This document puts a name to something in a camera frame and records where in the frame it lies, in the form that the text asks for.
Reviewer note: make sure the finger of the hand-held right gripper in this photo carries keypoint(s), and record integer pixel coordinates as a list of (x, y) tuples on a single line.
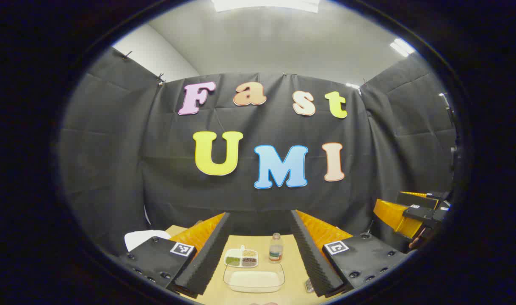
[(414, 199), (423, 214)]

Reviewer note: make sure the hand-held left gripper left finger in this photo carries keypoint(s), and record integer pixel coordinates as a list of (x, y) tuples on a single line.
[(211, 258)]

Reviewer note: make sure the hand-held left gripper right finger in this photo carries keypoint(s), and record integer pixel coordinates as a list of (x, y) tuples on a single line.
[(313, 262)]

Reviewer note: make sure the glass dish of rice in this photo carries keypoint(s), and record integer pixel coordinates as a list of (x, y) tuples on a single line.
[(253, 279)]

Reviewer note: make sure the white rice cooker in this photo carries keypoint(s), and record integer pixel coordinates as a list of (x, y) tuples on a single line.
[(145, 239)]

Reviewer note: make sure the white divided grain dish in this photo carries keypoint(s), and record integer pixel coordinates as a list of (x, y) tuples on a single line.
[(241, 258)]

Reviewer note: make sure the clear plastic bottle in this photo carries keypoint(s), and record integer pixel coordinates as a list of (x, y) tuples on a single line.
[(276, 252)]

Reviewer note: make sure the black backdrop cloth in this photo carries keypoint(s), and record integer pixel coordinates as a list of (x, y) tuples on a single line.
[(114, 169)]

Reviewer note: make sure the small ceiling light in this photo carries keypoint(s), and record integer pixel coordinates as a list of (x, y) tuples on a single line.
[(402, 46)]

